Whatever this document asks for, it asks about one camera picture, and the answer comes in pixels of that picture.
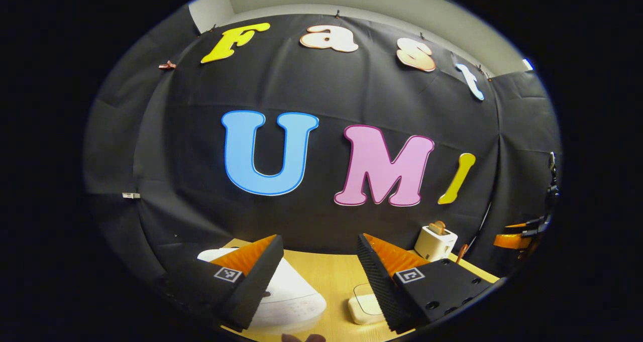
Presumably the white rice cooker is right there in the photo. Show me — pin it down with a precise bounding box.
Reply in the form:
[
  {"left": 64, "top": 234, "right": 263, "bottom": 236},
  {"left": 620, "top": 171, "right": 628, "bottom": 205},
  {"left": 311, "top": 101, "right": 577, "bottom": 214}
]
[{"left": 197, "top": 248, "right": 327, "bottom": 328}]

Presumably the white toaster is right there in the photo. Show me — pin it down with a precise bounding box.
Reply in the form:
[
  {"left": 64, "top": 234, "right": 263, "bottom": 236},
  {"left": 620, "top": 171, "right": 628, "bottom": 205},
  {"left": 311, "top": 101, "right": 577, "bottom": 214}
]
[{"left": 414, "top": 225, "right": 458, "bottom": 262}]

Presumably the clear plastic container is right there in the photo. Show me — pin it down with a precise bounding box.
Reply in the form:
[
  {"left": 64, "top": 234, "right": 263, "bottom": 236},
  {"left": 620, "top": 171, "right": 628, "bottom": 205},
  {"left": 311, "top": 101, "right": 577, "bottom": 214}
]
[{"left": 348, "top": 283, "right": 387, "bottom": 325}]

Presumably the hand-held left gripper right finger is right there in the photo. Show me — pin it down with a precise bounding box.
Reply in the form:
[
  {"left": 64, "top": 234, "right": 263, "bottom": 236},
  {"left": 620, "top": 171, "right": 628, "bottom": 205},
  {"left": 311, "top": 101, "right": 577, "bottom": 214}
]
[{"left": 357, "top": 233, "right": 493, "bottom": 334}]

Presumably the black backdrop cloth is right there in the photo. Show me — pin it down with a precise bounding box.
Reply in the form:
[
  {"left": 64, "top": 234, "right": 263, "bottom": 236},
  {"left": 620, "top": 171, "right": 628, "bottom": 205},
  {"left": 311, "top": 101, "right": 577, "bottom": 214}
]
[{"left": 83, "top": 13, "right": 562, "bottom": 282}]

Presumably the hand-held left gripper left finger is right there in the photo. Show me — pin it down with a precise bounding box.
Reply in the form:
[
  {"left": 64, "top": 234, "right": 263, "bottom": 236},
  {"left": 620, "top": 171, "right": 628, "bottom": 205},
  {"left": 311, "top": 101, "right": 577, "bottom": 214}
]
[{"left": 166, "top": 234, "right": 284, "bottom": 331}]

